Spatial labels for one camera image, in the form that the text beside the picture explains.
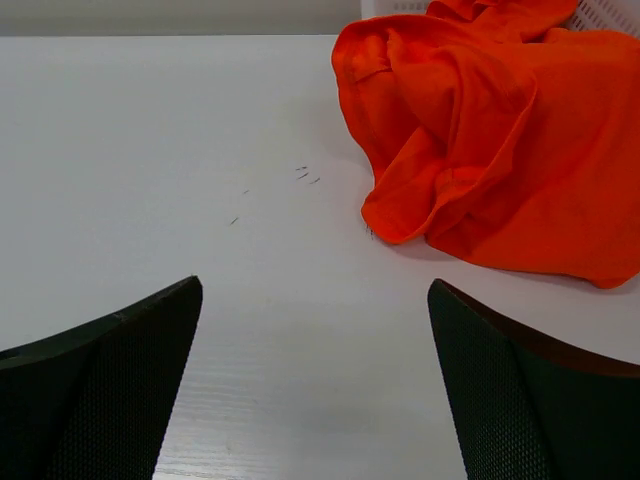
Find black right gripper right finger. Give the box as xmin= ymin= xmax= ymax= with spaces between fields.
xmin=427 ymin=279 xmax=639 ymax=479

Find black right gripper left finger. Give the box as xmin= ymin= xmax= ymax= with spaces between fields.
xmin=1 ymin=276 xmax=203 ymax=479

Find orange shorts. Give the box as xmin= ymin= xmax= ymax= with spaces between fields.
xmin=331 ymin=1 xmax=639 ymax=288

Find white plastic basket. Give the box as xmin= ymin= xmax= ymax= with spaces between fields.
xmin=360 ymin=0 xmax=639 ymax=39

